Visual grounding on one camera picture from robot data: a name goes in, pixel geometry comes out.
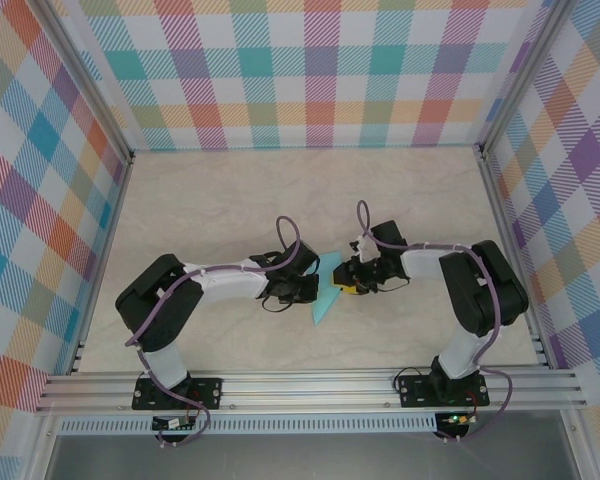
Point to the light blue paper sheet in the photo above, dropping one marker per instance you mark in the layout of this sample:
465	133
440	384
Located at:
325	300

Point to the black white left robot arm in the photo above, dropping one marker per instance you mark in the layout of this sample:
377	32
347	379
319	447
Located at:
155	305

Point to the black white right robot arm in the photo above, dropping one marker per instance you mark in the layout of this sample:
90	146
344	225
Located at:
485	290

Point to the small circuit board green light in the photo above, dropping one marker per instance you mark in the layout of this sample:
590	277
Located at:
457	419

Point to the small black circuit board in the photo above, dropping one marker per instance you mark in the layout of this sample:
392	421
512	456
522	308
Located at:
172	424

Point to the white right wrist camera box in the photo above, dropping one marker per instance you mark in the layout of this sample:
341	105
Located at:
364	248

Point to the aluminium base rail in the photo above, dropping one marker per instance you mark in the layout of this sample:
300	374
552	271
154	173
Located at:
305	387

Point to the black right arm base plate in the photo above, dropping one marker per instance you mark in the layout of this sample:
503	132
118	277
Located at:
412	392

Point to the aluminium side rail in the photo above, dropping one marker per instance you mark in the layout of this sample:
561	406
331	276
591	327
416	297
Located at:
104	250
505	225

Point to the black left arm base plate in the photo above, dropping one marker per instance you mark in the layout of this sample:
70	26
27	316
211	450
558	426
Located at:
210	392

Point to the aluminium corner post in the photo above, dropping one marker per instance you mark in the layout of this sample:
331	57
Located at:
86	75
522	75

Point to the aluminium frame leg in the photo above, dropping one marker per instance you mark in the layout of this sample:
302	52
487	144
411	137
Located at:
577	450
40	450

